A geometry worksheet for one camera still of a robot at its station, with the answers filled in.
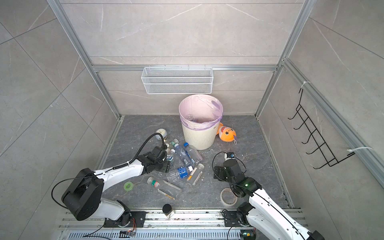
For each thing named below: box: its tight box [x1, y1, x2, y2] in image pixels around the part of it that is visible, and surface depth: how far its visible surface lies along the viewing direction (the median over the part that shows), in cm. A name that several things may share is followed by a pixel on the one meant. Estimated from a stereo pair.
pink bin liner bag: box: [178, 94, 224, 131], surface depth 95 cm
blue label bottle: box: [177, 166, 188, 179], surface depth 86 cm
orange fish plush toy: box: [216, 122, 237, 143], surface depth 100 cm
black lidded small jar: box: [162, 203, 172, 217], surface depth 70 cm
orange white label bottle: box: [187, 163, 205, 186], surface depth 87 cm
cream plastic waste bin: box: [179, 110, 223, 150], surface depth 89 cm
